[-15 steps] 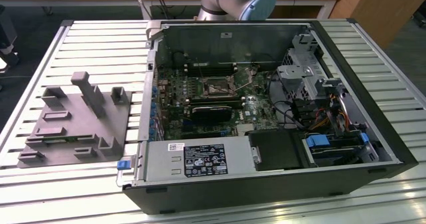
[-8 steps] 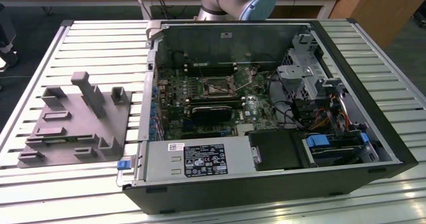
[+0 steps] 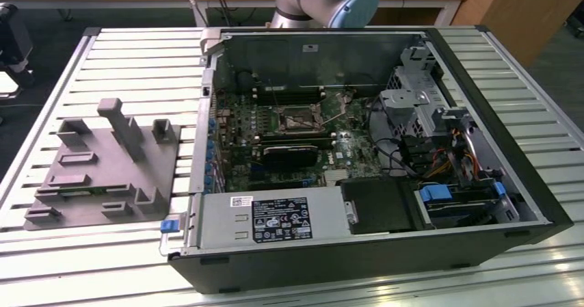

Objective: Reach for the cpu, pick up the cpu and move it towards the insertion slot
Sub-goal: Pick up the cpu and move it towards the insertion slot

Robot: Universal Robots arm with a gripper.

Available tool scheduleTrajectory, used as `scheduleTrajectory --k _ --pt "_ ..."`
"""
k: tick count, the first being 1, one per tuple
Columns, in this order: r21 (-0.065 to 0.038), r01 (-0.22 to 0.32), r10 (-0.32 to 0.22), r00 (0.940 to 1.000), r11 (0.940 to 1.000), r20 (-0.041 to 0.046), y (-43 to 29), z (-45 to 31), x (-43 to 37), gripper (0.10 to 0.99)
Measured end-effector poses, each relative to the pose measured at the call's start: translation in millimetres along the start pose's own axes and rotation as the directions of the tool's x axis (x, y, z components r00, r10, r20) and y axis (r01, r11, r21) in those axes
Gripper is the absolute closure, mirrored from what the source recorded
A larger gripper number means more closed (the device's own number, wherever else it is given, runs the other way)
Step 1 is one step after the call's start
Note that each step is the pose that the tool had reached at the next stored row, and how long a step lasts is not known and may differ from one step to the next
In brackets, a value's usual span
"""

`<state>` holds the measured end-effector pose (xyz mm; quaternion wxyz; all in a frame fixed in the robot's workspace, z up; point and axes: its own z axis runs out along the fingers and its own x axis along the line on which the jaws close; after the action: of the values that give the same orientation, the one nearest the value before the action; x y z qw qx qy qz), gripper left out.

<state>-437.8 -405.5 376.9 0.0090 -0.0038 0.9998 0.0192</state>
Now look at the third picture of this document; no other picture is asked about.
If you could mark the CPU socket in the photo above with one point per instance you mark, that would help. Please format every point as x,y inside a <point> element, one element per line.
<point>299,119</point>

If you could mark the grey parts rack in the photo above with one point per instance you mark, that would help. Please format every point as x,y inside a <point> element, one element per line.
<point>114,170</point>

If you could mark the green RAM stick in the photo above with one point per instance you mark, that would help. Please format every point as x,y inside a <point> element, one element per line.
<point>82,192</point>

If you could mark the blue case latch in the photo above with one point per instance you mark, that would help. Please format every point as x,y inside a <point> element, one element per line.
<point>170,225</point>

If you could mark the black RAM stick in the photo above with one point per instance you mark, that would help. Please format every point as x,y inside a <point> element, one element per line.
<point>297,139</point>

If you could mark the black graphics card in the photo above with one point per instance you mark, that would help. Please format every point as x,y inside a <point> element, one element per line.
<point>290,155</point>

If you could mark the silver power supply unit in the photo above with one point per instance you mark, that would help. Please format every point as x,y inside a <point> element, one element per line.
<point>219,218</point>

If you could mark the metal locking lever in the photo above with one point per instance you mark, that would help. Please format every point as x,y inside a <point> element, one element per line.
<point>338,110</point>

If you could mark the green motherboard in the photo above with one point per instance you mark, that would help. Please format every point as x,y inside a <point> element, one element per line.
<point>351,153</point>

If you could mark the silver chipset heat sink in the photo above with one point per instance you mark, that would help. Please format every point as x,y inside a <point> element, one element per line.
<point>337,177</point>

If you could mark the silver metal drive cage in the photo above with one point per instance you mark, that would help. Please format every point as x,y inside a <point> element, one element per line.
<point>413,98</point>

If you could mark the black disk bay cover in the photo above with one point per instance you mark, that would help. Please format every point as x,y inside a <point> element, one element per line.
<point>379,204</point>

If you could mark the black open PC case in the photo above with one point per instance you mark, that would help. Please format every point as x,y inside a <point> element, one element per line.
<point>365,262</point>

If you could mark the blue disk carrier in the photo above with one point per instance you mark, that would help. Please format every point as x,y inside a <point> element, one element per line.
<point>435,192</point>

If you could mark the brown wooden cabinet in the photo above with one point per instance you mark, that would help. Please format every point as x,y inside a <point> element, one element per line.
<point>534,16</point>

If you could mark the small blue drive tab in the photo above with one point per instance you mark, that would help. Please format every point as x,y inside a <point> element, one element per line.
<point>501,189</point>

